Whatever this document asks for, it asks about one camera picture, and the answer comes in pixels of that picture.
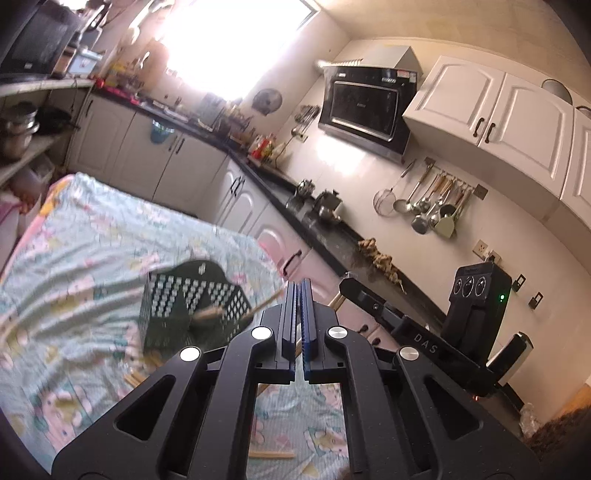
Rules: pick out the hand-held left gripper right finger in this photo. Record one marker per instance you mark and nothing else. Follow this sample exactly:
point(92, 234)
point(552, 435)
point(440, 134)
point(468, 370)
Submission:
point(307, 323)

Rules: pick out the steel ladle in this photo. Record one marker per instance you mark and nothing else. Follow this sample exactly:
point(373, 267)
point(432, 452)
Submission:
point(401, 205)

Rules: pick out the steel kettle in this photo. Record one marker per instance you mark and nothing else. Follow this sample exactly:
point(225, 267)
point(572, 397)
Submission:
point(328, 203)

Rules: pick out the teal knife block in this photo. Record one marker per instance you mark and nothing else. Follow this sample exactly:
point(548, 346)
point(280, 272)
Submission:
point(211, 108)

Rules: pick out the green spatula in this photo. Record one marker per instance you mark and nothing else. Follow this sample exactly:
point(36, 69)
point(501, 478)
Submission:
point(446, 227)

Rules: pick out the white upper cabinets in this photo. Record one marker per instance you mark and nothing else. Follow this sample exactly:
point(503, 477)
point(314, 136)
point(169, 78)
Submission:
point(498, 120)

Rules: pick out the green perforated utensil basket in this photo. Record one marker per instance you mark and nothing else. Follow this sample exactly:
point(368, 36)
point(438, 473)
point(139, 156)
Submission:
point(194, 295)

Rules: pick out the black kitchen countertop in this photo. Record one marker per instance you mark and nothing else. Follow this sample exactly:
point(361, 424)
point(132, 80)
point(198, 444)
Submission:
point(341, 244)

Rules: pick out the stacked steel pots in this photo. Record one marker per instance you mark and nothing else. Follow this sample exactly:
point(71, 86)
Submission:
point(18, 129)

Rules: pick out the wooden chopstick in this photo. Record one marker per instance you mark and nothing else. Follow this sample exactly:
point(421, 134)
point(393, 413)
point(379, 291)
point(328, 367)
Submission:
point(268, 302)
point(208, 316)
point(153, 359)
point(272, 455)
point(131, 379)

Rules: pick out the bright window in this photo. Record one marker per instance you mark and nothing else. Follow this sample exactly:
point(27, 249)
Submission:
point(231, 41)

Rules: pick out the glass teapot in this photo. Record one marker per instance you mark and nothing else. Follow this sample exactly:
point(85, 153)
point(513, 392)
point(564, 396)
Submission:
point(304, 189)

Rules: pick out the red yellow condiment bottles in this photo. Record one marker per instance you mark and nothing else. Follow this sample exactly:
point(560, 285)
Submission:
point(263, 147)

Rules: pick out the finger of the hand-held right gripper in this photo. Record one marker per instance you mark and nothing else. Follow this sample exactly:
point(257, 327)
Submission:
point(364, 297)

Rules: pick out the blue hanging bin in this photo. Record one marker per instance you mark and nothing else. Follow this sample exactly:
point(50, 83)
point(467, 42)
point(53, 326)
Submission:
point(161, 131)

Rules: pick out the round wall fan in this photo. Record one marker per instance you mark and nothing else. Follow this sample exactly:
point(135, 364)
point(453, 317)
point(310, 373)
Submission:
point(268, 100)

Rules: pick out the cartoon printed tablecloth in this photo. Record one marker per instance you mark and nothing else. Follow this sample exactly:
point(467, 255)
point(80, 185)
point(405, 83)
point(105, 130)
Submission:
point(92, 240)

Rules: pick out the beige wall socket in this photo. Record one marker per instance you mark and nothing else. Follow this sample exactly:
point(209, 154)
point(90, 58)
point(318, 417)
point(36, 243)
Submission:
point(482, 248)

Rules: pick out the black frying pan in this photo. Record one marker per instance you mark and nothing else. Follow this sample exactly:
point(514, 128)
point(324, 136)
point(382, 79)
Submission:
point(55, 120)

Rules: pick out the small hanging kitchen tools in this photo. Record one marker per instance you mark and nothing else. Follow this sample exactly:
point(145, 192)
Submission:
point(307, 115)

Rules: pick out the brown ginger roots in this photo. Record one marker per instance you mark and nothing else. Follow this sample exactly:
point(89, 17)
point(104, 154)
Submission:
point(381, 263)

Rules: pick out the steel bowl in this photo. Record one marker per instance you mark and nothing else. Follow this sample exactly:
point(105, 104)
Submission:
point(330, 218)

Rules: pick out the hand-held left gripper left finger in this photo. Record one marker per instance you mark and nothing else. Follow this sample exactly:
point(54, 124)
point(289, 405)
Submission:
point(289, 323)

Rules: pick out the black microwave oven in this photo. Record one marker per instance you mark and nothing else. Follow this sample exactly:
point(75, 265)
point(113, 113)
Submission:
point(37, 37)

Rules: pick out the white shelf rack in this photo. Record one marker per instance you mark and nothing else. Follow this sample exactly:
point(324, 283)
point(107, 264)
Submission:
point(41, 85)

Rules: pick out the silver exhaust duct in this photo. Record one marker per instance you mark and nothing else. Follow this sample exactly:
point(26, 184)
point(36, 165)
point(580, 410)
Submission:
point(339, 63)

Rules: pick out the black range hood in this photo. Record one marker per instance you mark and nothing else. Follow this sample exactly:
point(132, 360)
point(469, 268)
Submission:
point(364, 106)

